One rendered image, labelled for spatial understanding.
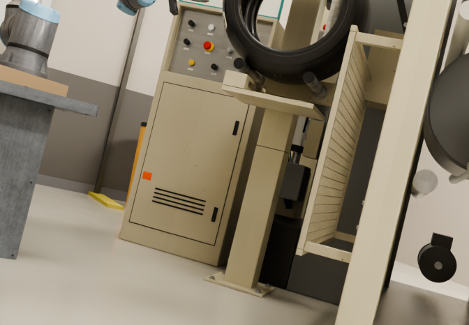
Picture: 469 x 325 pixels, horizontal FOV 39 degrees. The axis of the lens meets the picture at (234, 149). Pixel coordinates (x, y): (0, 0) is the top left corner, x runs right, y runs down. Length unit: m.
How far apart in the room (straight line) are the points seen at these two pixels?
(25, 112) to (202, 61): 1.29
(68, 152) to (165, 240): 2.13
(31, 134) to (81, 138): 2.94
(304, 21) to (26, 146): 1.30
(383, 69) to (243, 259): 1.00
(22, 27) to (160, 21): 3.14
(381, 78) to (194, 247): 1.26
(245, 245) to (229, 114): 0.74
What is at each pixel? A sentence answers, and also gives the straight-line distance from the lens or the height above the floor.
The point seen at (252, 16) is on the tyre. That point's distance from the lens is 2.89.
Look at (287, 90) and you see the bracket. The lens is 2.86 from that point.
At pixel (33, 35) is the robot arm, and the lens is 2.48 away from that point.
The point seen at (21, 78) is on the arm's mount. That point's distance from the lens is 2.41.
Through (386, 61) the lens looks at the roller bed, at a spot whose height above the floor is 1.08.
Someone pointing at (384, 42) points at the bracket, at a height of 0.97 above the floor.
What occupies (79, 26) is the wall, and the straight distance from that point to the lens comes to 5.37.
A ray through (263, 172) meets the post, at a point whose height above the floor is 0.51.
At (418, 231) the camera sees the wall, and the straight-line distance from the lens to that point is 6.24.
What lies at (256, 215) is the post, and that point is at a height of 0.32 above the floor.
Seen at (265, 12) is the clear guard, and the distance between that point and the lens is 3.39.
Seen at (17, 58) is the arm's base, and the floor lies 0.69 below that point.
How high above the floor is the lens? 0.51
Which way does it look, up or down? 1 degrees up
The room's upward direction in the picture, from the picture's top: 14 degrees clockwise
